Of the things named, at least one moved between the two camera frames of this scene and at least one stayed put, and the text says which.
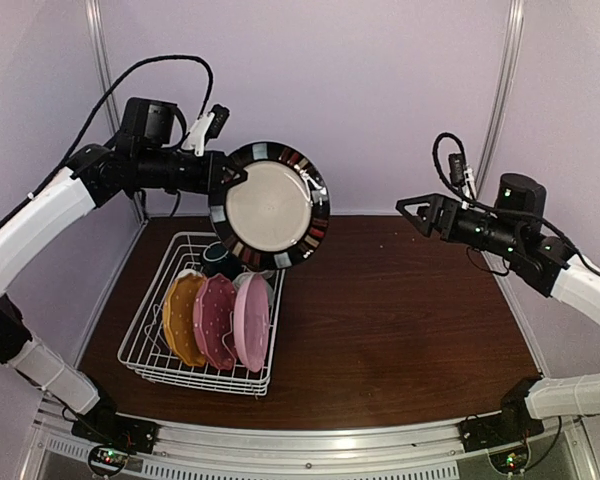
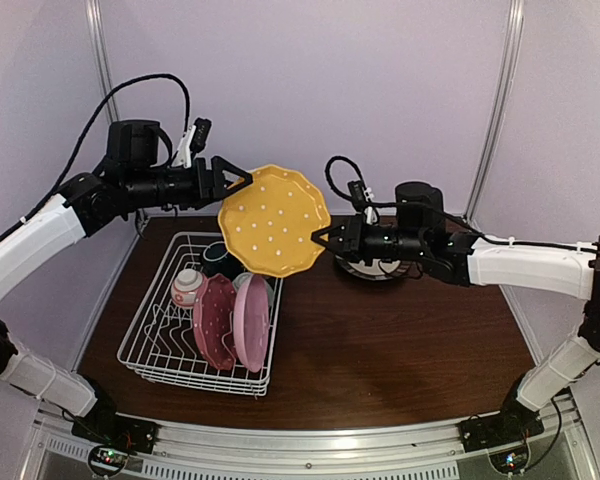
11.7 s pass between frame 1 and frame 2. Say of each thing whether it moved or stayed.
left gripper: stayed
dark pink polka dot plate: stayed
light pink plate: stayed
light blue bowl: stayed
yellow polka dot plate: moved
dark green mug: stayed
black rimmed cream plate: moved
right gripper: moved
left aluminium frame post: stayed
